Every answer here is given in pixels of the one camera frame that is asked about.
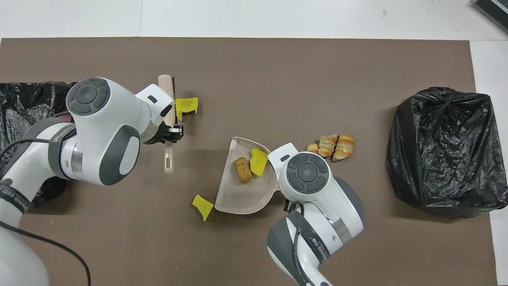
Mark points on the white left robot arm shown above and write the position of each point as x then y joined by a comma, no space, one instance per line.
103,135

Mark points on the pink bin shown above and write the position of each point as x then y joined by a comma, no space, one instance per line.
68,118

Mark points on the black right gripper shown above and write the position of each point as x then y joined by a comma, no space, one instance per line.
288,205

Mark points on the yellow and green sponge piece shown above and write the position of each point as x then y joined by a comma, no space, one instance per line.
187,105
258,162
203,206

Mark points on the black trash bag bin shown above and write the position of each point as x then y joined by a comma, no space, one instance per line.
436,159

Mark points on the brown bread roll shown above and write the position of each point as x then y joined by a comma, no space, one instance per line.
243,171

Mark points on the beige plastic dustpan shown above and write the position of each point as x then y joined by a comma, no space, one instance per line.
238,198

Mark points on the striped croissant piece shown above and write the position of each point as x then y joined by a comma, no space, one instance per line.
343,147
312,147
328,146

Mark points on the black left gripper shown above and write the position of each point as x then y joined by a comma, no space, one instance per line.
159,135

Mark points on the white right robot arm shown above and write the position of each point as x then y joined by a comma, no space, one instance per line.
307,174

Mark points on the dark ribbed panel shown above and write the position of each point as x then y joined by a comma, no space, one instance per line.
496,10

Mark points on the brown table mat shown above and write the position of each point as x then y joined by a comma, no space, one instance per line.
278,59

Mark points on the beige hand brush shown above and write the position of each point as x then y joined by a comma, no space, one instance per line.
169,159

